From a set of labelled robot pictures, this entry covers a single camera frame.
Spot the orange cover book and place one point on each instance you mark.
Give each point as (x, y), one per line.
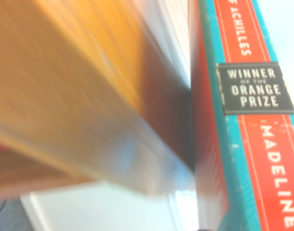
(77, 91)

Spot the teal red Achilles book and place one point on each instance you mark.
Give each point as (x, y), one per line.
(245, 144)

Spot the plain white book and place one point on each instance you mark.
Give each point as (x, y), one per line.
(101, 209)

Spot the wooden bookshelf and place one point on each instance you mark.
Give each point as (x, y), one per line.
(29, 173)

